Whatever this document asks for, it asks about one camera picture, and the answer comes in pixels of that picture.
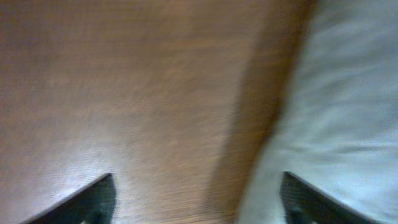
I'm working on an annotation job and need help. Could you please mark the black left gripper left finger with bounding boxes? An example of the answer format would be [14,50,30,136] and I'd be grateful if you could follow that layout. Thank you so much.
[23,173,116,224]

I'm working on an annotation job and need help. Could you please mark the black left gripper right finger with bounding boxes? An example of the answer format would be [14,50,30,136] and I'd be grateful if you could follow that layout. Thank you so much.
[279,172,380,224]

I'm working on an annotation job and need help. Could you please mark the khaki shorts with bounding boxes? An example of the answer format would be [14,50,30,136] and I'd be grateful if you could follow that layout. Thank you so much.
[237,0,397,223]

